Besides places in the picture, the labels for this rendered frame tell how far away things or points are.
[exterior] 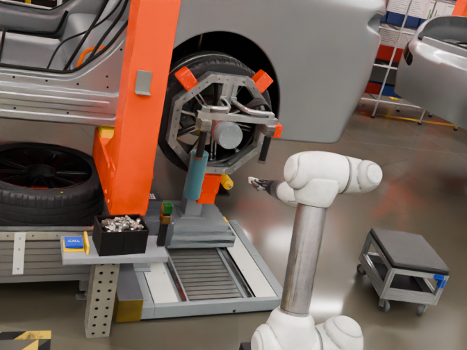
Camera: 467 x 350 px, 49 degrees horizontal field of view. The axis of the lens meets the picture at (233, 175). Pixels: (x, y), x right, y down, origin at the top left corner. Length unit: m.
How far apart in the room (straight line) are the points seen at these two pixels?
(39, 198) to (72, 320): 0.58
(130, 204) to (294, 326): 0.96
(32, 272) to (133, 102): 0.94
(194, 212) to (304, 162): 1.49
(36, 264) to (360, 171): 1.52
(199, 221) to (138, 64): 1.23
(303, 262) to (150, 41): 1.02
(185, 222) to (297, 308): 1.36
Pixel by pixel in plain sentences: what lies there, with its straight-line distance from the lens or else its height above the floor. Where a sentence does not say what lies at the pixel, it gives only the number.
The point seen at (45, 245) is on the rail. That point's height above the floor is 0.32.
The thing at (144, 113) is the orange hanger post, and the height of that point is 1.01.
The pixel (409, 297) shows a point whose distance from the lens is 3.18.
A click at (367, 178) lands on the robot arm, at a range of 1.73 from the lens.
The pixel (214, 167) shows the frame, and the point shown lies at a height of 0.62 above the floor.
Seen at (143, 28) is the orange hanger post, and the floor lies 1.34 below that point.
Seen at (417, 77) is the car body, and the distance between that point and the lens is 4.96.
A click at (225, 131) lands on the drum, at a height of 0.88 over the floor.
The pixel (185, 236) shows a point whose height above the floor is 0.17.
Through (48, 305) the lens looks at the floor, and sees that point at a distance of 2.65.
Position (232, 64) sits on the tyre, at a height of 1.17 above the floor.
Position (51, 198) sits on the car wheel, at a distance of 2.49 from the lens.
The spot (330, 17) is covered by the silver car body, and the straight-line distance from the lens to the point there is 2.97.
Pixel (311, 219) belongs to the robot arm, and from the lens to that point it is 1.71.
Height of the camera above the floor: 1.67
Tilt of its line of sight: 23 degrees down
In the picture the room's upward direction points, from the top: 13 degrees clockwise
